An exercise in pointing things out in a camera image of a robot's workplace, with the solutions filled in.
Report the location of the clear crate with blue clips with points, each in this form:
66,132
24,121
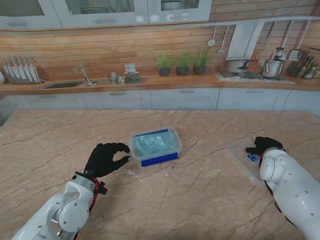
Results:
156,147

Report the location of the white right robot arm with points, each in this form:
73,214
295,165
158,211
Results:
292,190

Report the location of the knife block with knives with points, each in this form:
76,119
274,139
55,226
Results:
20,72

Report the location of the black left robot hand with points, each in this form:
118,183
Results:
103,160

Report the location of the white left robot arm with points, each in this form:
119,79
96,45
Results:
55,215

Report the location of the dark kitchen sink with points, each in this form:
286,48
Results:
63,85

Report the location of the stack of white dishes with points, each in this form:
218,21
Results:
131,73

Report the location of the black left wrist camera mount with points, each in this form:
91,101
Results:
102,188

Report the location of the clear bubble film sheet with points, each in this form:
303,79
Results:
153,145

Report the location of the clear lid with blue label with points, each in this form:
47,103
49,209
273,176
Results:
246,162

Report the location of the steel sink faucet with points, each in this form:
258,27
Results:
85,73

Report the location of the potted green herb plant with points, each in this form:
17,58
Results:
183,65
200,63
164,65

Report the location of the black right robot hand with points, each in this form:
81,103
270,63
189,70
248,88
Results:
267,145

